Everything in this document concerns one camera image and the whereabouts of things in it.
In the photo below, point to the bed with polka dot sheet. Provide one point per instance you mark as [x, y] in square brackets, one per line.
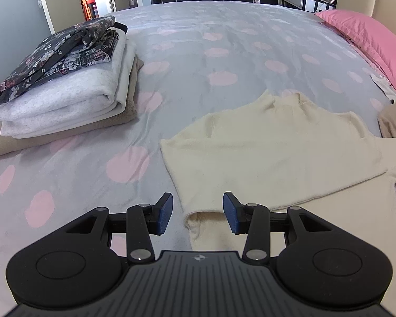
[201, 56]

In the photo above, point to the cream knit sweater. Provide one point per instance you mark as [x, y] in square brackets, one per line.
[267, 152]

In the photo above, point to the dark floral folded garment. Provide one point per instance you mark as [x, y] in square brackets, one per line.
[52, 52]

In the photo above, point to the grey folded sweatshirt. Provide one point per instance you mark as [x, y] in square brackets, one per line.
[69, 95]

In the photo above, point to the white printed pillow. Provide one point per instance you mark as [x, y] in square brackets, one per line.
[384, 87]

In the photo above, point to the cream room door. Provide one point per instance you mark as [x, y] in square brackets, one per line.
[64, 0]

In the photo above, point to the pink pillow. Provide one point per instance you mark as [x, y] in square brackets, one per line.
[366, 33]

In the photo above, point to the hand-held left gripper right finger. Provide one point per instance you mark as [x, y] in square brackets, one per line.
[231, 213]

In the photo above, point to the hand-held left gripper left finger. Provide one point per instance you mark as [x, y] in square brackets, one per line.
[165, 213]

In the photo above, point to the beige folded garment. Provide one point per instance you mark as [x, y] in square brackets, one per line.
[36, 140]

